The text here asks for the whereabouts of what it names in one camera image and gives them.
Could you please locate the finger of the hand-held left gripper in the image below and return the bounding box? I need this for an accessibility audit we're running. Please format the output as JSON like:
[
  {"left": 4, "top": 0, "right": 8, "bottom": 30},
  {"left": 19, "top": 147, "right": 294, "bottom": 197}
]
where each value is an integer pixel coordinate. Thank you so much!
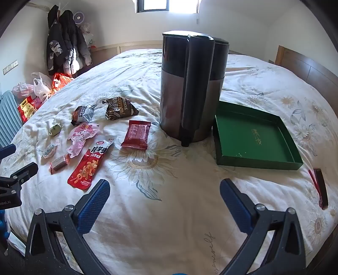
[
  {"left": 0, "top": 162, "right": 39, "bottom": 189},
  {"left": 0, "top": 143, "right": 16, "bottom": 162}
]

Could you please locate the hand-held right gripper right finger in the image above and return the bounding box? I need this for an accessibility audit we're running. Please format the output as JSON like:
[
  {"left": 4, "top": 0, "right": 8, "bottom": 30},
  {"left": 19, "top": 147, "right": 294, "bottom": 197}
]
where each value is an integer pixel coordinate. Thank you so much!
[{"left": 220, "top": 178, "right": 315, "bottom": 275}]

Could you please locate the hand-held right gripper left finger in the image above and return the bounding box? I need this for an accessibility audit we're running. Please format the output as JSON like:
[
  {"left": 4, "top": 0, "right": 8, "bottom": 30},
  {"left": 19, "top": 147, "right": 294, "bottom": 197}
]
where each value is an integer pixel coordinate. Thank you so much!
[{"left": 25, "top": 179, "right": 117, "bottom": 275}]

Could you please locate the white translucent candy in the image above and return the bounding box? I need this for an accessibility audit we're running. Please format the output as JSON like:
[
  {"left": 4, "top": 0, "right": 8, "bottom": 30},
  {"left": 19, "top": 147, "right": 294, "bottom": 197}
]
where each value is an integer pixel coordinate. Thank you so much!
[{"left": 41, "top": 139, "right": 61, "bottom": 158}]

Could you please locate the small brown snack bar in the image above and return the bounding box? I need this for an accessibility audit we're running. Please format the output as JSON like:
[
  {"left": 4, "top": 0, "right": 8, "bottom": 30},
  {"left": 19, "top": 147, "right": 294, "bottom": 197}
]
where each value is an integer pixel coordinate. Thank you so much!
[{"left": 50, "top": 154, "right": 70, "bottom": 175}]

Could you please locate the red spicy strip packet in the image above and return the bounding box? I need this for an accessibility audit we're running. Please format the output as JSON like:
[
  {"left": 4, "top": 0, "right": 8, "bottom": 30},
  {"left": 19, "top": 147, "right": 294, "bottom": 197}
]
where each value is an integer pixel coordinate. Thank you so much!
[{"left": 67, "top": 133, "right": 117, "bottom": 191}]

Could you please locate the green candy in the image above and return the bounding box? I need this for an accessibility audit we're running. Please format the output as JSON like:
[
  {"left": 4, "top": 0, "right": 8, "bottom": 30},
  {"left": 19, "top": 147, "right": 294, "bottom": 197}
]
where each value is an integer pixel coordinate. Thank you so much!
[{"left": 50, "top": 122, "right": 64, "bottom": 137}]

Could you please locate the pink cartoon snack packet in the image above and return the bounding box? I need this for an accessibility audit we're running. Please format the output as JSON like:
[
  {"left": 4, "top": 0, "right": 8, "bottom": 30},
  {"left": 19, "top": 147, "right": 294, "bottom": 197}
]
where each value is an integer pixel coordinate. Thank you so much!
[{"left": 66, "top": 123, "right": 99, "bottom": 154}]

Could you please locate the green cardboard tray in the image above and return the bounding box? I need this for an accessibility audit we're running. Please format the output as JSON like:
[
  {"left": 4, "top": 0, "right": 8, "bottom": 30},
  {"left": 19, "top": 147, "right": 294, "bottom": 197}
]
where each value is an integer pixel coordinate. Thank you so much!
[{"left": 213, "top": 100, "right": 304, "bottom": 171}]

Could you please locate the grey chocolate cake packet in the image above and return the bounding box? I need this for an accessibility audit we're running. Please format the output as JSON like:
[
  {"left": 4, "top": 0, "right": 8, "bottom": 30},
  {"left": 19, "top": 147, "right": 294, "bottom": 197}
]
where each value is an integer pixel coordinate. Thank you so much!
[{"left": 70, "top": 104, "right": 99, "bottom": 126}]

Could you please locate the dark red snack packet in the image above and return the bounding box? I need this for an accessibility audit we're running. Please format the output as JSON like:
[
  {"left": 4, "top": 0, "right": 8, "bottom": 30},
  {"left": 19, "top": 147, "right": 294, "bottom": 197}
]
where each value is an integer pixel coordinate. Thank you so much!
[{"left": 121, "top": 120, "right": 152, "bottom": 151}]

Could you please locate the brown bread packet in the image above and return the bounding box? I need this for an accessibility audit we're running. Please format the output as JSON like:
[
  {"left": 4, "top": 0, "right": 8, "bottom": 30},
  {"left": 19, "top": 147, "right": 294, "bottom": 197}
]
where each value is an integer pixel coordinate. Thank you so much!
[{"left": 105, "top": 96, "right": 139, "bottom": 121}]

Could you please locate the light blue radiator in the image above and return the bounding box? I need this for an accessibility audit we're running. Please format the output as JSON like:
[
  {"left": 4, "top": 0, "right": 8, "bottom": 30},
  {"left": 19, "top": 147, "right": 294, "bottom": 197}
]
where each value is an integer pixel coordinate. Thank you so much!
[{"left": 0, "top": 90, "right": 23, "bottom": 149}]

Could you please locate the red yellow snack package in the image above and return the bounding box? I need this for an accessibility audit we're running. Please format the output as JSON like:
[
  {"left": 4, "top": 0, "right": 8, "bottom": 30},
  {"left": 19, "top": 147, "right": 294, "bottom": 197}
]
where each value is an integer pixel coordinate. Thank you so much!
[{"left": 17, "top": 96, "right": 43, "bottom": 123}]

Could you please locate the pink plastic bag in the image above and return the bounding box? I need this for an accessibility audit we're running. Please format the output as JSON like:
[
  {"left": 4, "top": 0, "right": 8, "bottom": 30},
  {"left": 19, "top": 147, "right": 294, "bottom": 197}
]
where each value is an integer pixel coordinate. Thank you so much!
[{"left": 12, "top": 82, "right": 35, "bottom": 99}]

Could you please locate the orange red plastic bag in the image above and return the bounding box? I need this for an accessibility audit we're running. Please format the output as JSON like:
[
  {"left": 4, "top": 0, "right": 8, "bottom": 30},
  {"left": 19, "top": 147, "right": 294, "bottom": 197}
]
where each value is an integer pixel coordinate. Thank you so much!
[{"left": 52, "top": 73, "right": 74, "bottom": 92}]

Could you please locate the black camouflage jacket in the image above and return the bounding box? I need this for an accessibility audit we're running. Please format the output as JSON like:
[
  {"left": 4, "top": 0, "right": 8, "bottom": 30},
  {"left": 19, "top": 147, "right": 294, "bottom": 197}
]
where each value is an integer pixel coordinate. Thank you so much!
[{"left": 46, "top": 5, "right": 70, "bottom": 76}]

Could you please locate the black grey electric kettle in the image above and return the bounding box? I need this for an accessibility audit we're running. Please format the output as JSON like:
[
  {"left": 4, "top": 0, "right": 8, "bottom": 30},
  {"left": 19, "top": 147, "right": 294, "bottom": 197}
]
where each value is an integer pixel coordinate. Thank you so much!
[{"left": 159, "top": 30, "right": 230, "bottom": 147}]

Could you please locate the black grey puffer jacket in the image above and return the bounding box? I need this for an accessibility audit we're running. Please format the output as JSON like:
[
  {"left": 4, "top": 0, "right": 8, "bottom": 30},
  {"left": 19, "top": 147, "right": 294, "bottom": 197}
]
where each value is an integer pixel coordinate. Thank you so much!
[{"left": 58, "top": 10, "right": 91, "bottom": 76}]

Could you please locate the hanging clear plastic bag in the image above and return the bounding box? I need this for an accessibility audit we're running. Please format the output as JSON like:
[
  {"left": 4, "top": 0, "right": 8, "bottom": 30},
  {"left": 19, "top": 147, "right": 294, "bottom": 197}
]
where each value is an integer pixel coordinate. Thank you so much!
[{"left": 82, "top": 22, "right": 97, "bottom": 51}]

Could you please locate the small white fan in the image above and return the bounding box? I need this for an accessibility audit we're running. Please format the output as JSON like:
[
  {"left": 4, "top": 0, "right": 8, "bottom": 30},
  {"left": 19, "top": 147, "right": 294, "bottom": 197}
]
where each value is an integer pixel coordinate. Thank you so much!
[{"left": 73, "top": 11, "right": 86, "bottom": 27}]

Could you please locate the wooden headboard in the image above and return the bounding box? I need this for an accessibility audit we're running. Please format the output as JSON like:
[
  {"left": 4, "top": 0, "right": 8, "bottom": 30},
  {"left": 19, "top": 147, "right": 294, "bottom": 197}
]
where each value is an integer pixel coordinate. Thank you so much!
[{"left": 275, "top": 45, "right": 338, "bottom": 106}]

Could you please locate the dark framed window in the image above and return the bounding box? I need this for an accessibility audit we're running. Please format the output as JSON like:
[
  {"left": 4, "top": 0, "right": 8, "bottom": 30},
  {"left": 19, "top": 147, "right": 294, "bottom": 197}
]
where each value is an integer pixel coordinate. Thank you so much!
[{"left": 135, "top": 0, "right": 201, "bottom": 14}]

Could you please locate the red wrist strap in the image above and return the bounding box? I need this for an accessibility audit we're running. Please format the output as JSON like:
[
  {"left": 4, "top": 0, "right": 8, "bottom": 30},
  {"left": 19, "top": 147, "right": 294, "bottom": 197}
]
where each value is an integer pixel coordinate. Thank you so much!
[{"left": 308, "top": 169, "right": 326, "bottom": 209}]

